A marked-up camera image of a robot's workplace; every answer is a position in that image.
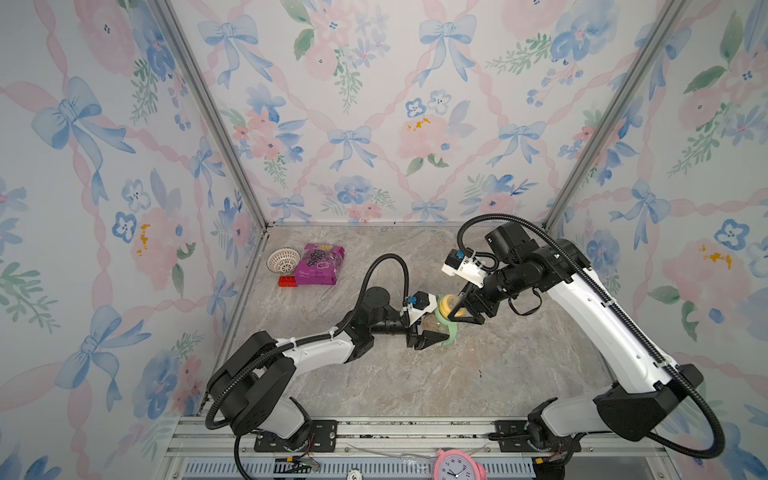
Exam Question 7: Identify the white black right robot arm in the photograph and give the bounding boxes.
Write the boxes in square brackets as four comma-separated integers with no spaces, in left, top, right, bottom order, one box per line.
[442,214,711,448]

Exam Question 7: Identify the purple snack bag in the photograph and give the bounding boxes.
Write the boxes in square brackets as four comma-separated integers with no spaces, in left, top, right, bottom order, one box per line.
[294,243,345,286]

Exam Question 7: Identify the white mesh basket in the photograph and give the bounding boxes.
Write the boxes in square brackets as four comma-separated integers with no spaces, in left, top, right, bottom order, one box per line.
[266,247,301,276]

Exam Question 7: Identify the yellow screw collar with straw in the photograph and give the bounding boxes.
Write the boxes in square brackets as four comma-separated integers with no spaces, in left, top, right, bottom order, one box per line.
[438,294,467,322]

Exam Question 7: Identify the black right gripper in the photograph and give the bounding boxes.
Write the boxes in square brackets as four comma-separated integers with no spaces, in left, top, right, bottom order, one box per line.
[445,263,523,323]

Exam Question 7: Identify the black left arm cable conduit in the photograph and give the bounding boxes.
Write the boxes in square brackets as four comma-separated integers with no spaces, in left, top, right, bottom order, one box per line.
[204,253,411,480]

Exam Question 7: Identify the red toy brick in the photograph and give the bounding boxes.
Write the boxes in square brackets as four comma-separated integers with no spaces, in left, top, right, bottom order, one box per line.
[278,276,298,288]

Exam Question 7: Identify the aluminium corner post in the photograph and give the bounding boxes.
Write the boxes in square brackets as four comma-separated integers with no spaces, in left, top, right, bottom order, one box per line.
[542,0,689,232]
[148,0,267,233]

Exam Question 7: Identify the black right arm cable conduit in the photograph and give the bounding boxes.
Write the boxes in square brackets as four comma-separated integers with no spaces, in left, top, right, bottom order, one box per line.
[455,214,726,460]

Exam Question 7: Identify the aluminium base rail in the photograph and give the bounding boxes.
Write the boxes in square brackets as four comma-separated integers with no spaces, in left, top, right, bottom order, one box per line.
[155,417,681,479]

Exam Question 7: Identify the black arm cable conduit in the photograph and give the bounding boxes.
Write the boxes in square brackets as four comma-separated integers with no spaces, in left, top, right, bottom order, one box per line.
[455,214,726,460]
[204,253,411,480]

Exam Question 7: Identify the aluminium corner post right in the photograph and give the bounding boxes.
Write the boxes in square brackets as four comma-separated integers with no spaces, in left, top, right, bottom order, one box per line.
[542,0,689,232]

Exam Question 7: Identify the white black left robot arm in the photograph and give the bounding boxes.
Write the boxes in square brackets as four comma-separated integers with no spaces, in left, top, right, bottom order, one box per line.
[205,287,450,451]

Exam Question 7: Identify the green bottle handle ring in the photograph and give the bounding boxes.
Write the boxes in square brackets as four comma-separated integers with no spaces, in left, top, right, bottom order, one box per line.
[434,317,462,349]

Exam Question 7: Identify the amber baby bottle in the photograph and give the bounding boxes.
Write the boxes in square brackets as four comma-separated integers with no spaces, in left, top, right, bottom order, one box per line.
[422,314,449,335]

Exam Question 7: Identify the aluminium corner post left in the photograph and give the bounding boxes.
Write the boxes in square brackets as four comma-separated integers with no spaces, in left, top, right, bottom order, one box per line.
[148,0,267,233]

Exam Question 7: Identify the pink alarm clock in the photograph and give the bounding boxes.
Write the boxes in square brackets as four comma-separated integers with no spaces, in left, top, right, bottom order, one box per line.
[432,449,487,480]

